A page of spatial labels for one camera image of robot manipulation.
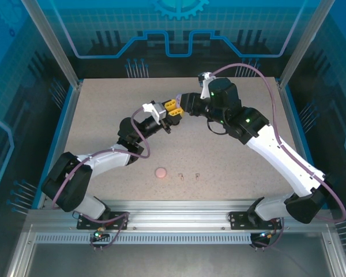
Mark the pink round charging case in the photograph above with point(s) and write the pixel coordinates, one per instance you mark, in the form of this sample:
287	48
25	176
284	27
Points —
161	172

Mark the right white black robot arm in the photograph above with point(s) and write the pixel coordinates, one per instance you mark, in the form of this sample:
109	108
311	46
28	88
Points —
276	155

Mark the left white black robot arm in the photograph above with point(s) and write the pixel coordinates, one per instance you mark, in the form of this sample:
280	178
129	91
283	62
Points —
66	184

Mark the pale pink earbud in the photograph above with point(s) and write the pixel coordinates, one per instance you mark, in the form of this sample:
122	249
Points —
180	175
197	175

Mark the blue table edge strip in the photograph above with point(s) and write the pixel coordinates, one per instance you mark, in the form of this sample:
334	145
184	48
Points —
63	115
294	115

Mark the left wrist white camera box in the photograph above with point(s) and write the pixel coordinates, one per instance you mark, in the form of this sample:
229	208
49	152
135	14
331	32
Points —
148	107

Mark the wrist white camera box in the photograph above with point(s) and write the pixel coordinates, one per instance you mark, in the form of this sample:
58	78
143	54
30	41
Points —
208	76
148	107

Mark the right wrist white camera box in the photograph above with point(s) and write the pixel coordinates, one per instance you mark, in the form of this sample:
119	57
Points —
208	76

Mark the aluminium frame post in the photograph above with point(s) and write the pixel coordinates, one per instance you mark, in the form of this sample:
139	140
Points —
304	43
52	43

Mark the aluminium front rail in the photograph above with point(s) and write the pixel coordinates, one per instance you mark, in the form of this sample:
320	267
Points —
176	213

